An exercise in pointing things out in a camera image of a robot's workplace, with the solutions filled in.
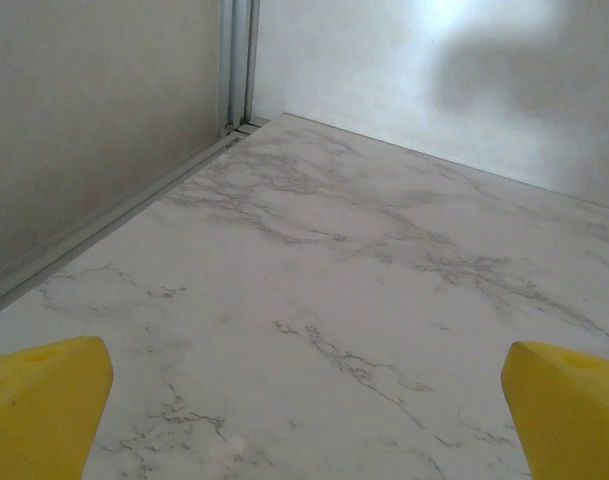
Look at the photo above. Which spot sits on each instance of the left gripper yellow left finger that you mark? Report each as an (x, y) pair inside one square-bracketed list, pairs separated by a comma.
[(39, 415)]

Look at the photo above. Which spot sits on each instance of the aluminium table side rail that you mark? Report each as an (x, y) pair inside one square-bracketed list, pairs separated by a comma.
[(109, 212)]

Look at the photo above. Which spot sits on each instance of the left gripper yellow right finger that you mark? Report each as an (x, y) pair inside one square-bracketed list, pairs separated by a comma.
[(574, 420)]

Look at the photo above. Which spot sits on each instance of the aluminium frame corner post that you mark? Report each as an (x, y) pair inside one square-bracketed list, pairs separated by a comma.
[(239, 60)]

